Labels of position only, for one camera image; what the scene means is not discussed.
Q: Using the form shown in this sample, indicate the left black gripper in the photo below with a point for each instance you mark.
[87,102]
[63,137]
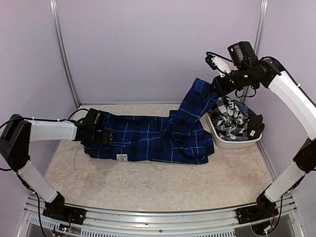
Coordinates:
[104,140]

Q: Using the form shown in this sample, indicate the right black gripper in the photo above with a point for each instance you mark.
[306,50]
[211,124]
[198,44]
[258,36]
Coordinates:
[222,90]

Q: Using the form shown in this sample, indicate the blue plaid long sleeve shirt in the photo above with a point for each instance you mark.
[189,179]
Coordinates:
[178,138]

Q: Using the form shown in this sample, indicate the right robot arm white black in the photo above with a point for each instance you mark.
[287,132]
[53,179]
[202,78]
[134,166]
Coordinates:
[243,69]

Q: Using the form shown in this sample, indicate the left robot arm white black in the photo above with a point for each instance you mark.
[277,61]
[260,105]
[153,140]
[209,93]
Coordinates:
[23,137]

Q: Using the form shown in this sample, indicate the grey black patterned shirt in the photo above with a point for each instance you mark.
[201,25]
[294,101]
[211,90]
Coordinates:
[234,121]

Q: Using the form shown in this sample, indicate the white plastic basin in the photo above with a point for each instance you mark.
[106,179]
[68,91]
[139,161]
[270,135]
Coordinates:
[230,145]

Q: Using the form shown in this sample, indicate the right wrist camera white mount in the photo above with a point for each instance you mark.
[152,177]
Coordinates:
[217,63]

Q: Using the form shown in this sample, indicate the right aluminium frame post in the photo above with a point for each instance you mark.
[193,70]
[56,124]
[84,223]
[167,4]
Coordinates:
[261,25]

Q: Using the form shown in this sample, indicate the aluminium frame post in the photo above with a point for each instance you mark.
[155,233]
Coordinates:
[62,52]
[261,25]

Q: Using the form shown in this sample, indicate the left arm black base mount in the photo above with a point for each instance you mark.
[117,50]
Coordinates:
[69,214]

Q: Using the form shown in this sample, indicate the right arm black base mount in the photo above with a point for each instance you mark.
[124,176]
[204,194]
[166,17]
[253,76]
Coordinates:
[254,213]

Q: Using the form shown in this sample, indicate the front aluminium rail base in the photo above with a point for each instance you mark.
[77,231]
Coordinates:
[221,222]

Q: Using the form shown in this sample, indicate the left aluminium frame post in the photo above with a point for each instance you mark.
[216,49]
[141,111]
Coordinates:
[62,52]

